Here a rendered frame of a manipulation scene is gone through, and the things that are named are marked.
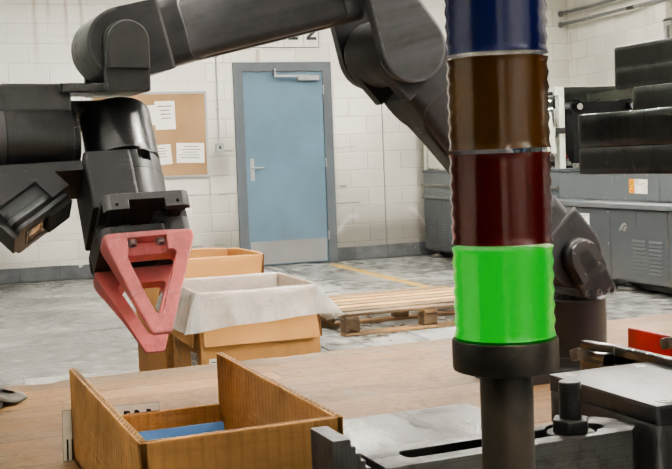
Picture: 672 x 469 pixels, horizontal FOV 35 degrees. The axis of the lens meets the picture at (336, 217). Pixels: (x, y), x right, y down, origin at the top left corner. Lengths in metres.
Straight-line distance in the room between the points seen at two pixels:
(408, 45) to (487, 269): 0.57
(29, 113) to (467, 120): 0.52
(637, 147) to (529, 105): 0.24
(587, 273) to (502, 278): 0.66
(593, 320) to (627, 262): 7.72
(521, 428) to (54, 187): 0.51
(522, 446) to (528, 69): 0.14
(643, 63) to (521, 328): 0.31
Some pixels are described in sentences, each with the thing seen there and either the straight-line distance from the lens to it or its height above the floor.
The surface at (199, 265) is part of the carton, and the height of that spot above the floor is 0.69.
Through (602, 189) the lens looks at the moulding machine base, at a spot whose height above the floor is 0.80.
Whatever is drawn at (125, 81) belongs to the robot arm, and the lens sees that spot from 0.86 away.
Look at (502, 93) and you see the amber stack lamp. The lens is 0.39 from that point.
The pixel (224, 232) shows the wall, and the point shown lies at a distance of 11.66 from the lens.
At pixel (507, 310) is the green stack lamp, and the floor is 1.06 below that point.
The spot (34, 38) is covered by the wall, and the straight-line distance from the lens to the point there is 11.45.
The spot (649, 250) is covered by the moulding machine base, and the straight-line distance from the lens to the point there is 8.54.
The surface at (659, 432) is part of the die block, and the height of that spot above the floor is 0.97.
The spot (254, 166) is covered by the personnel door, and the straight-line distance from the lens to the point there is 11.70.
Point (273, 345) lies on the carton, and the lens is 4.18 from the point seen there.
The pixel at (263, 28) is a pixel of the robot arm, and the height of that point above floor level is 1.23.
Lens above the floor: 1.12
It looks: 3 degrees down
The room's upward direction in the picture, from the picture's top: 2 degrees counter-clockwise
